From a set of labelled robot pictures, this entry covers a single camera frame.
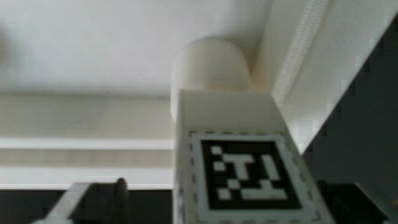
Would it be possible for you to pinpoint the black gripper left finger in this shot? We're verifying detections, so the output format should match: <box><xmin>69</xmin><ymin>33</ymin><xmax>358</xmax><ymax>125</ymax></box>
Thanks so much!
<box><xmin>31</xmin><ymin>177</ymin><xmax>131</xmax><ymax>224</ymax></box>

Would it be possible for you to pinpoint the white leg with tag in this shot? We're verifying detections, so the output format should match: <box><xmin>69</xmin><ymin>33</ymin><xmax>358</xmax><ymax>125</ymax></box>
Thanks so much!
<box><xmin>170</xmin><ymin>39</ymin><xmax>333</xmax><ymax>224</ymax></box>

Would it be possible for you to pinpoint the white square tabletop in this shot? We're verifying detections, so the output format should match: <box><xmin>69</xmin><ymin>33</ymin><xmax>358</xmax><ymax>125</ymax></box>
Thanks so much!
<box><xmin>0</xmin><ymin>0</ymin><xmax>398</xmax><ymax>150</ymax></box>

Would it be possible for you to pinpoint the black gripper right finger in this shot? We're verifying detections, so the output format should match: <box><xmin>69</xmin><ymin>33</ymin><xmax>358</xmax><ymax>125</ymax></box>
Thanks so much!
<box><xmin>317</xmin><ymin>181</ymin><xmax>398</xmax><ymax>224</ymax></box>

